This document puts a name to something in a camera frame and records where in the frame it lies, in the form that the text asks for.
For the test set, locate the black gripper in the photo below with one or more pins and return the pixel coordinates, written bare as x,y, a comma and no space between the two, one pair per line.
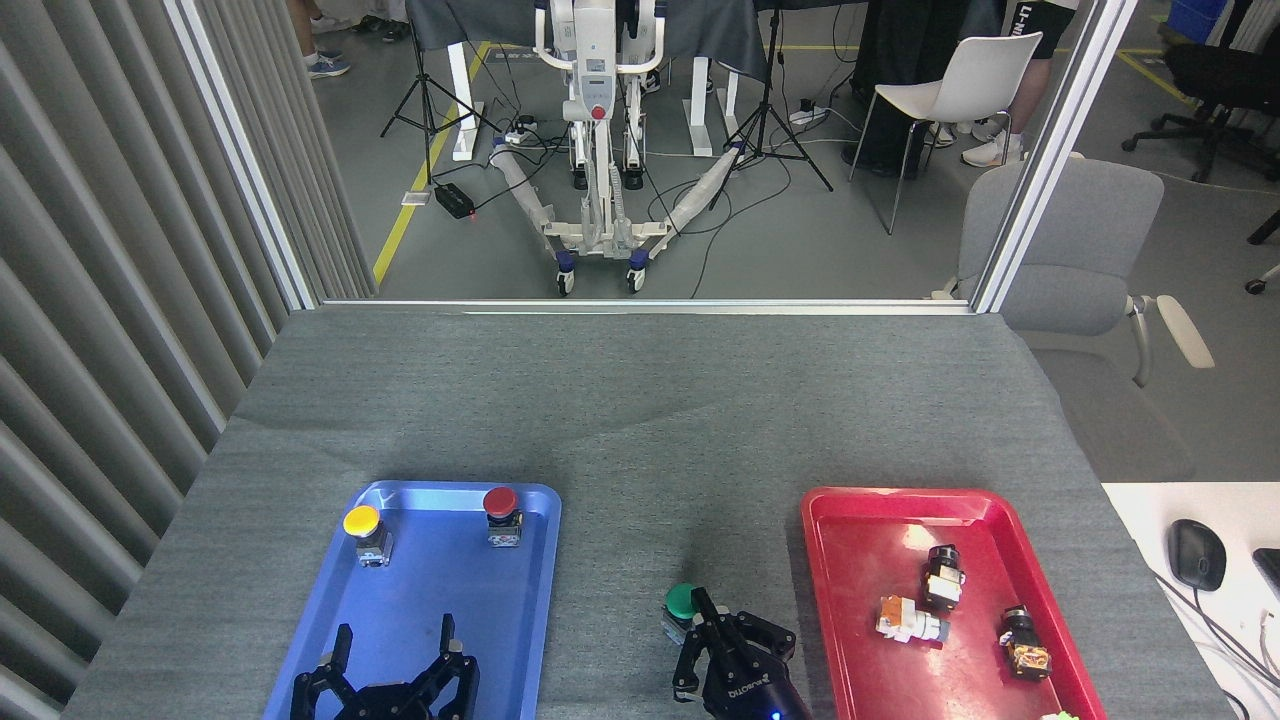
745,690
380,705

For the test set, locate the green push button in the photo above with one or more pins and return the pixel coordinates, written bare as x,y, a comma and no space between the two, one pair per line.
680,600

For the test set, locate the yellow push button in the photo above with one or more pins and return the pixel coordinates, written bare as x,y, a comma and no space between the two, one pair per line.
361,520

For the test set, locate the red push button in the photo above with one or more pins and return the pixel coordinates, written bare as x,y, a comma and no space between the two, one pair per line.
499,500

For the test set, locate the blue plastic tray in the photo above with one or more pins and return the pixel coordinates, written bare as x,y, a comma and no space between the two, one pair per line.
420,590

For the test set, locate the red plastic tray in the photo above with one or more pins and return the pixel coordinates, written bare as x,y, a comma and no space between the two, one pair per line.
870,560

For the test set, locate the grey felt table cloth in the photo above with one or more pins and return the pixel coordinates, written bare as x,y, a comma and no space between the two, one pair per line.
650,420

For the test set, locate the white desk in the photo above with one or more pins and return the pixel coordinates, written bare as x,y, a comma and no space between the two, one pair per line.
1140,510

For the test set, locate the black computer mouse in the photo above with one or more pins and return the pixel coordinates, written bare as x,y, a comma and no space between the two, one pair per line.
1197,553

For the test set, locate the black power box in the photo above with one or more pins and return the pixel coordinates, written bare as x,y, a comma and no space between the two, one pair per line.
453,200

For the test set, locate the grey office chair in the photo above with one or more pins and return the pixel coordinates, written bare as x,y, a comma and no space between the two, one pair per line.
1070,230

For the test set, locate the white power strip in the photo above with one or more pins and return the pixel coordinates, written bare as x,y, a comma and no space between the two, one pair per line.
808,115

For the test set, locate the black tripod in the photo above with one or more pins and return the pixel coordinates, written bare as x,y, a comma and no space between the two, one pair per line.
428,90
768,110

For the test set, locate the black flat device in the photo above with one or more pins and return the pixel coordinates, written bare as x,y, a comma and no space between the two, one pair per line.
1270,570

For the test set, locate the white stand on wheels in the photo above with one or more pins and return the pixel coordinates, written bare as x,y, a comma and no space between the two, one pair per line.
596,60

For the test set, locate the black hanging cloth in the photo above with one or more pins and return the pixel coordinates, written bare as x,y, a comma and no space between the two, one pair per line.
910,60

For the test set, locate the dark cloth covered table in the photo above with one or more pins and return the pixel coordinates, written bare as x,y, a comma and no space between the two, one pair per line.
700,30

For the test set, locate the person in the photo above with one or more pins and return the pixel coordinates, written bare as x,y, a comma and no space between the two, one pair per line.
1035,70
325,65

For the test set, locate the white plastic chair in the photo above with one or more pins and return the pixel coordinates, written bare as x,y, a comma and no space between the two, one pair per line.
985,75

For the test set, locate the black office chair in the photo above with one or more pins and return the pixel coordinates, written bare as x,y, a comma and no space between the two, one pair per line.
1215,75

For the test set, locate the white and orange switch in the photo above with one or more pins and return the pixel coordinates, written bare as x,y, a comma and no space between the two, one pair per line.
905,620

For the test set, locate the black knob switch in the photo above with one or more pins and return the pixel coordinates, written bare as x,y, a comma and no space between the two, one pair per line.
942,580

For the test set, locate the black and orange switch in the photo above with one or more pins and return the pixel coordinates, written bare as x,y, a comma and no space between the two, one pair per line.
1025,650

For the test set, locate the silver cross rail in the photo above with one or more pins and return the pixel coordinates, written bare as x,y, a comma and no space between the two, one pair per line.
650,305

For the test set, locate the silver post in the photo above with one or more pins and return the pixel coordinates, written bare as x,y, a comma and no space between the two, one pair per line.
240,150
1050,150

